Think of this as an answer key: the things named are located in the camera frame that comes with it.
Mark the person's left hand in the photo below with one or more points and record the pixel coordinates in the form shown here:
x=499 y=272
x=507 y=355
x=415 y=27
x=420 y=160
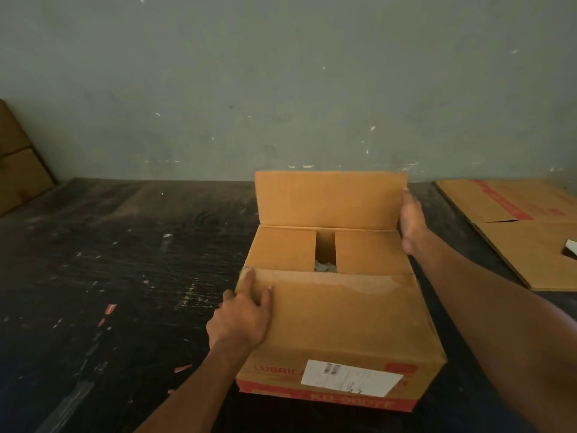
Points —
x=239 y=317

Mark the person's right hand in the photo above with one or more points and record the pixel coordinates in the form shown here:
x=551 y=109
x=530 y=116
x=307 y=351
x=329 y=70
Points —
x=411 y=225

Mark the person's left thumb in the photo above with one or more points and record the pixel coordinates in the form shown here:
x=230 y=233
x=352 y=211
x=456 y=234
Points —
x=266 y=299

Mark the person's left middle finger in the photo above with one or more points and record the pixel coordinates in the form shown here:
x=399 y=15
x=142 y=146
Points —
x=228 y=296

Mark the person's right thumb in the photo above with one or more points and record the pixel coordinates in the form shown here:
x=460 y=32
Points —
x=408 y=207

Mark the brown cardboard box red print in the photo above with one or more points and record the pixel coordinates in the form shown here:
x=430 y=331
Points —
x=342 y=311

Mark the person's left forearm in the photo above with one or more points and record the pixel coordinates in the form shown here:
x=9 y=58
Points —
x=194 y=392

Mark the person's right forearm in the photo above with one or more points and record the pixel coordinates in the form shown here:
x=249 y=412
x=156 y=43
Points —
x=500 y=329

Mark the crumpled grey packing paper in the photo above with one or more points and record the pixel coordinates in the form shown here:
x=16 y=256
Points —
x=325 y=266

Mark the white shipping label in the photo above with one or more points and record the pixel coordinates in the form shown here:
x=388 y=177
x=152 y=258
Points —
x=349 y=378

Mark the flattened cardboard box red stripe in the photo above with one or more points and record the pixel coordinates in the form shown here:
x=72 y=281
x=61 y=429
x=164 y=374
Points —
x=523 y=225

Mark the small white object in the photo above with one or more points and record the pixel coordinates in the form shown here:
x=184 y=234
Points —
x=570 y=247

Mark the plain brown cardboard sheet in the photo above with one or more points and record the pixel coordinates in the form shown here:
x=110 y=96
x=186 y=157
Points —
x=20 y=166

